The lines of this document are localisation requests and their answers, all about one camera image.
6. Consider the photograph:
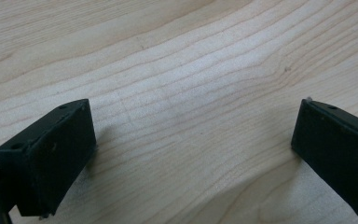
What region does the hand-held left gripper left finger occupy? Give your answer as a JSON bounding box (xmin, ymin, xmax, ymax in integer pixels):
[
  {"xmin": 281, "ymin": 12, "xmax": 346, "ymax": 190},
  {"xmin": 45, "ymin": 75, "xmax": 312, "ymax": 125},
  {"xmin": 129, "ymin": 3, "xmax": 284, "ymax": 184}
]
[{"xmin": 0, "ymin": 98, "xmax": 98, "ymax": 218}]

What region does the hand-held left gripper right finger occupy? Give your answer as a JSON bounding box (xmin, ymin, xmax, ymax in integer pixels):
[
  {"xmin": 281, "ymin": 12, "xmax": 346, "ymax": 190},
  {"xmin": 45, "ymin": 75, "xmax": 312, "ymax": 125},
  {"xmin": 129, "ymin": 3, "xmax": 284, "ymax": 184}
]
[{"xmin": 290, "ymin": 98, "xmax": 358, "ymax": 217}]

